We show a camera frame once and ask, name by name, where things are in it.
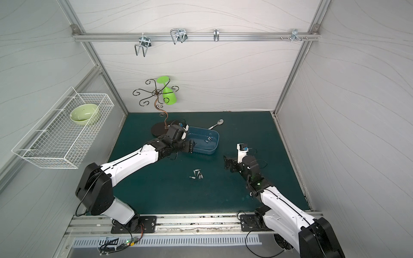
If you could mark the metal double hook left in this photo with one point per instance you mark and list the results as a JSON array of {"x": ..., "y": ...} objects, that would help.
[{"x": 142, "y": 46}]

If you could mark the dark metal scroll cup stand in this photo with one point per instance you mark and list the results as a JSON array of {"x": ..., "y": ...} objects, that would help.
[{"x": 159, "y": 128}]

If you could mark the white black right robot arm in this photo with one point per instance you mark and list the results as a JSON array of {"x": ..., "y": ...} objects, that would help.
[{"x": 311, "y": 237}]

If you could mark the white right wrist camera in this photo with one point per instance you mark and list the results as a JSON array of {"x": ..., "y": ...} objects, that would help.
[{"x": 242, "y": 152}]

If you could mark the green plastic goblet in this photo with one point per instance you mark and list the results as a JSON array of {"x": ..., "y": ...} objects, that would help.
[{"x": 168, "y": 93}]

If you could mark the metal spoon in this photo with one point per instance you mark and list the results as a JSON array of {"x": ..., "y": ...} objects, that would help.
[{"x": 219, "y": 122}]

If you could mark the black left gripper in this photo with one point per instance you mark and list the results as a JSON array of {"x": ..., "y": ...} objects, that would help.
[{"x": 187, "y": 145}]

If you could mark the light green ceramic bowl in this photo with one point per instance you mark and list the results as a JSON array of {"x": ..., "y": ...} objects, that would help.
[{"x": 87, "y": 114}]

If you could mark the aluminium cross rail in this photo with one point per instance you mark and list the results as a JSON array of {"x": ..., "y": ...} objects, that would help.
[{"x": 192, "y": 37}]

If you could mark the metal hook right end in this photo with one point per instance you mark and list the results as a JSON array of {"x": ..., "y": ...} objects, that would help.
[{"x": 295, "y": 35}]

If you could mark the white wire basket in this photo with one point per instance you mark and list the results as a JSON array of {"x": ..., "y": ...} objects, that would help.
[{"x": 55, "y": 142}]

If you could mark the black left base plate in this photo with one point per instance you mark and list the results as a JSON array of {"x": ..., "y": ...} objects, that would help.
[{"x": 138, "y": 224}]

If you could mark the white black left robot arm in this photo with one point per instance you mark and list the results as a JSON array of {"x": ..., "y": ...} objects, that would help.
[{"x": 96, "y": 186}]

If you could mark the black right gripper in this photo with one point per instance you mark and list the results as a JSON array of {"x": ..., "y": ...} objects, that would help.
[{"x": 232, "y": 163}]

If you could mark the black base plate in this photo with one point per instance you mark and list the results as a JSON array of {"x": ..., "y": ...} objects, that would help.
[
  {"x": 248, "y": 223},
  {"x": 138, "y": 224}
]

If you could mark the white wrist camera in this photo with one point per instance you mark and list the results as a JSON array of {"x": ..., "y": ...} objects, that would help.
[
  {"x": 242, "y": 152},
  {"x": 185, "y": 130}
]

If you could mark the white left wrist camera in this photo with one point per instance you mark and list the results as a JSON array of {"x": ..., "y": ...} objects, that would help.
[{"x": 185, "y": 130}]

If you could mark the small metal hook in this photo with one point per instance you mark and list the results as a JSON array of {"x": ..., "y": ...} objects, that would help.
[{"x": 216, "y": 35}]

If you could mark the metal double hook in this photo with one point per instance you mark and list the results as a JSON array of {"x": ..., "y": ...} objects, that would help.
[
  {"x": 178, "y": 35},
  {"x": 142, "y": 46}
]

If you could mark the metal double hook middle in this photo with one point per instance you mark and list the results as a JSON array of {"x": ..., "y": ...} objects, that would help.
[{"x": 178, "y": 35}]

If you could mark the blue plastic storage box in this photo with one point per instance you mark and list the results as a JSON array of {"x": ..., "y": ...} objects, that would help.
[{"x": 199, "y": 135}]

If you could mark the white slotted cable duct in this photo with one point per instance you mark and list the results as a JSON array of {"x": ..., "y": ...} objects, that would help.
[{"x": 171, "y": 241}]

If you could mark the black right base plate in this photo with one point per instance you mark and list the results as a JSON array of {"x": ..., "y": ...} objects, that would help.
[{"x": 248, "y": 223}]

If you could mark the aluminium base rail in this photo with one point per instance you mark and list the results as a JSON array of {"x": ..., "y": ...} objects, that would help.
[{"x": 166, "y": 224}]

